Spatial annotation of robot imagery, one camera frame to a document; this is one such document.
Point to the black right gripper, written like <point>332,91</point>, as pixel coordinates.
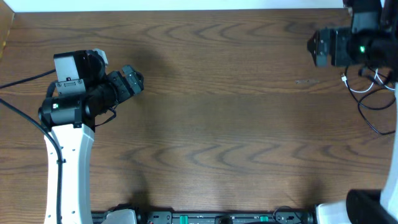
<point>339,38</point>

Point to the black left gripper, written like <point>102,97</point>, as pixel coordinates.
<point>123,86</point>

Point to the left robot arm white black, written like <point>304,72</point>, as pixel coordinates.
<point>83,91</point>

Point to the wooden side panel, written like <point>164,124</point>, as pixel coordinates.
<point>6,21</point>

